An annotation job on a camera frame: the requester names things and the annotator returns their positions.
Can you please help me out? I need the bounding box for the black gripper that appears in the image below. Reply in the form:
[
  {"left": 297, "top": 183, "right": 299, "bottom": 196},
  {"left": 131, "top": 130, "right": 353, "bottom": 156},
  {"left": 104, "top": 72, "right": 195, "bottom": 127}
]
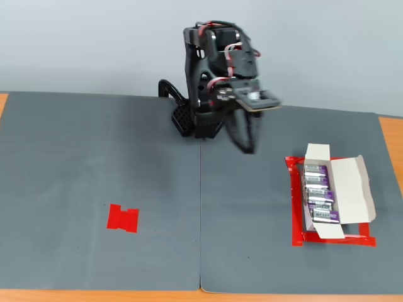
[{"left": 207, "top": 47, "right": 265, "bottom": 155}]

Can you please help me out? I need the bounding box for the grey mat with battery box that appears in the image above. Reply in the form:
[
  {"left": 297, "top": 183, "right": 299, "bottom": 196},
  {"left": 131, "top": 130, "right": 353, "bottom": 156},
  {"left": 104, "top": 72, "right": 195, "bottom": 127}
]
[{"left": 199, "top": 102, "right": 403, "bottom": 296}]

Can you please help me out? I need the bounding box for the white cardboard battery box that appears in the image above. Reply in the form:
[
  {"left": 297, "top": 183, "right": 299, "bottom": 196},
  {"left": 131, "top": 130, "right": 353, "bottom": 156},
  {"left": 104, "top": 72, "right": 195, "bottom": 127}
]
[{"left": 302, "top": 143, "right": 377, "bottom": 240}]

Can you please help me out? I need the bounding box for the black table clamp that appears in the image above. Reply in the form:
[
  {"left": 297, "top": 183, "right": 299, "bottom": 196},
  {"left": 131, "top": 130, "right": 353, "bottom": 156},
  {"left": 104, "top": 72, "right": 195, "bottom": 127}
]
[{"left": 157, "top": 79, "right": 187, "bottom": 106}]

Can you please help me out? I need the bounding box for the red tape patch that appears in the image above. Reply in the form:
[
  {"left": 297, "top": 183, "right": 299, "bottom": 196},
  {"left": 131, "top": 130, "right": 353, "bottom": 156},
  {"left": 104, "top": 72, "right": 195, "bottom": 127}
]
[{"left": 106, "top": 203, "right": 140, "bottom": 234}]

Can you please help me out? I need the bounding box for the grey mat with red patch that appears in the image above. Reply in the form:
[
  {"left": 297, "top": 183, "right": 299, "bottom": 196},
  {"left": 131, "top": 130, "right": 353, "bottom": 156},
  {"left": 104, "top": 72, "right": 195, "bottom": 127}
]
[{"left": 0, "top": 91, "right": 203, "bottom": 292}]

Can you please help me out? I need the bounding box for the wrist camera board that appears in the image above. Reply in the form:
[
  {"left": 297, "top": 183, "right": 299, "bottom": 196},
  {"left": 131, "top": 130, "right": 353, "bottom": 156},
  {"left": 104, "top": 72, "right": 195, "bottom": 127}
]
[{"left": 232, "top": 79, "right": 283, "bottom": 113}]

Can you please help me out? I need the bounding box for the red white black servo cable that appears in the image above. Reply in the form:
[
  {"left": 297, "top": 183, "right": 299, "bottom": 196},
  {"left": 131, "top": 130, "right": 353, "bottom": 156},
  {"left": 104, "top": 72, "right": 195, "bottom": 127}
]
[
  {"left": 224, "top": 42, "right": 245, "bottom": 80},
  {"left": 194, "top": 20, "right": 241, "bottom": 34}
]

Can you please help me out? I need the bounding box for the red tape frame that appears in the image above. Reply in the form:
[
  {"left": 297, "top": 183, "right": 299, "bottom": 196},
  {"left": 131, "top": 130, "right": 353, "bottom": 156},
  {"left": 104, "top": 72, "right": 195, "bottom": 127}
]
[{"left": 284, "top": 155, "right": 377, "bottom": 248}]

